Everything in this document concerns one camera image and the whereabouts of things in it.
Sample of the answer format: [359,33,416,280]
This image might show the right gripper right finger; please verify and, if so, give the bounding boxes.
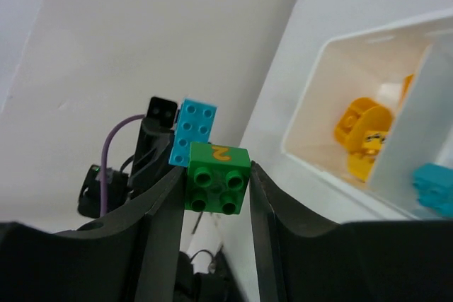
[250,163,452,301]

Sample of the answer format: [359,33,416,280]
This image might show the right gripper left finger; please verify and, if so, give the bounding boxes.
[1,168,185,301]

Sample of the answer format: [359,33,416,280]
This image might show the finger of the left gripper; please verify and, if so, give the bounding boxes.
[128,117,174,196]

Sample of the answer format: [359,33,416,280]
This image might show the blue long lego brick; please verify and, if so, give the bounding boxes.
[168,98,217,167]

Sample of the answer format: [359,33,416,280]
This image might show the green number two lego brick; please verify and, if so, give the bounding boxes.
[185,142,251,215]

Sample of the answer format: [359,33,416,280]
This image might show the blue frog lego brick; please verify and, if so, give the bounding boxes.
[412,163,452,219]

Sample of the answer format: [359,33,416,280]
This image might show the small yellow lego brick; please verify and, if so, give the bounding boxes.
[362,131,388,156]

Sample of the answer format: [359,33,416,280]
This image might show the yellow curved lego brick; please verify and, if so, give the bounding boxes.
[333,97,394,153]

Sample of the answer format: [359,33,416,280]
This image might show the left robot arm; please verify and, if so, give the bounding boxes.
[76,117,241,301]

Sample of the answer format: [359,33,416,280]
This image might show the white three-compartment tray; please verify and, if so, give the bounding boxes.
[281,8,453,221]

